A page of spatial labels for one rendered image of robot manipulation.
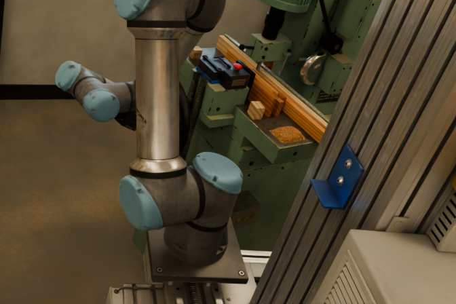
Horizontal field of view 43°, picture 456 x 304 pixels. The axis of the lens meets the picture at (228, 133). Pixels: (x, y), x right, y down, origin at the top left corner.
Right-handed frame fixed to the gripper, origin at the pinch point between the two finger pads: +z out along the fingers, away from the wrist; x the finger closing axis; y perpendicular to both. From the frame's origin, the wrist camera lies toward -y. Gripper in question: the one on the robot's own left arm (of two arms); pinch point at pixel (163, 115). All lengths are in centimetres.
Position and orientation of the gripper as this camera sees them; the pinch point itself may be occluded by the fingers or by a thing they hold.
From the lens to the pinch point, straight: 169.2
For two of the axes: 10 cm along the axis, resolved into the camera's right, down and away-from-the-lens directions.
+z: 5.9, 3.2, 7.4
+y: -5.8, 8.1, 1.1
